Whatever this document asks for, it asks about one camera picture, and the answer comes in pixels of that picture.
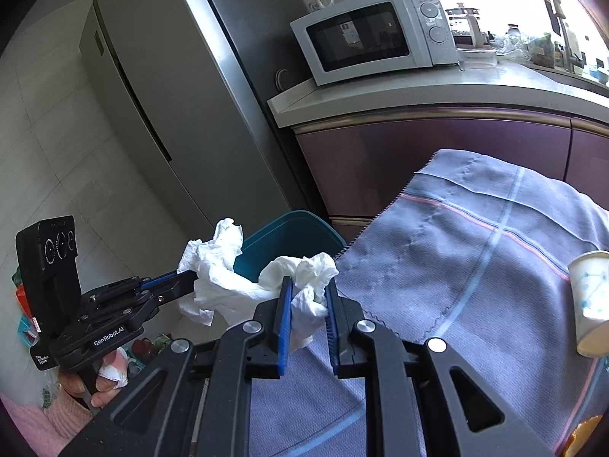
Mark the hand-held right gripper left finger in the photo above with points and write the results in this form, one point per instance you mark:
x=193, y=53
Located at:
x=284, y=323

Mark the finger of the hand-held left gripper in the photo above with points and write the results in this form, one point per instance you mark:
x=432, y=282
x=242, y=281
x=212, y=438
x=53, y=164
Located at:
x=178, y=287
x=159, y=278

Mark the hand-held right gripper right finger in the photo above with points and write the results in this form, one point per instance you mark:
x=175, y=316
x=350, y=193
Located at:
x=333, y=331

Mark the white tissue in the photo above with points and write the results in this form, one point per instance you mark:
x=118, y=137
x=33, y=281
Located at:
x=304, y=273
x=214, y=271

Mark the teal plastic bin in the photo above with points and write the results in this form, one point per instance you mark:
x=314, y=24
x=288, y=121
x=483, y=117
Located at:
x=276, y=243

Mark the white blue-dotted paper cup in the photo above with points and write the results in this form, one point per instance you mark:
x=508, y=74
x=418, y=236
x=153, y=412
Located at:
x=590, y=295

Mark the person's left forearm pink sleeve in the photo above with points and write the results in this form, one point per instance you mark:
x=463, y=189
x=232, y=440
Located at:
x=52, y=426

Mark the person's left hand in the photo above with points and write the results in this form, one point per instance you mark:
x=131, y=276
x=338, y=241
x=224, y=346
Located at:
x=112, y=373

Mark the red packet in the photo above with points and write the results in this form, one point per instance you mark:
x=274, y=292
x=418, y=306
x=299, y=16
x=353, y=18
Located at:
x=23, y=295

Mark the teal packet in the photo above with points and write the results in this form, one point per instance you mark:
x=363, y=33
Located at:
x=29, y=331

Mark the grey-blue plaid cloth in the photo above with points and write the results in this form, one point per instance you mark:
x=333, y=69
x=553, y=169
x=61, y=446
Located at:
x=452, y=257

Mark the purple kitchen cabinet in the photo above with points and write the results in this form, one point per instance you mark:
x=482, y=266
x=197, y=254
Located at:
x=428, y=157

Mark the silver refrigerator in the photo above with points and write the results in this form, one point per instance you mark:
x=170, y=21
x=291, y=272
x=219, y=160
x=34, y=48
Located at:
x=190, y=81

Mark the yellow patterned object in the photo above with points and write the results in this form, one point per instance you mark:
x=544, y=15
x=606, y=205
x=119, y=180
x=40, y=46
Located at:
x=583, y=438

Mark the white microwave oven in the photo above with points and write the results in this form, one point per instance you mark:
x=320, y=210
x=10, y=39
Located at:
x=428, y=33

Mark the small white ornament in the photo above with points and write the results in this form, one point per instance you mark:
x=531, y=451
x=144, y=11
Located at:
x=321, y=2

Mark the glass kettle on white base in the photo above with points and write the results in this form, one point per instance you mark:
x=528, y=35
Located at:
x=471, y=33

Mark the clear plastic bag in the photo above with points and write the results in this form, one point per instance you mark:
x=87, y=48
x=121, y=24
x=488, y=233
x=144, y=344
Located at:
x=511, y=45

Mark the glass jar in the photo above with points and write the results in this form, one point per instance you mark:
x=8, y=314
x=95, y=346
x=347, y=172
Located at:
x=545, y=52

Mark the round wall socket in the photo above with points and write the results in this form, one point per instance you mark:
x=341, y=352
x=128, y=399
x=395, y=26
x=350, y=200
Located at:
x=281, y=79

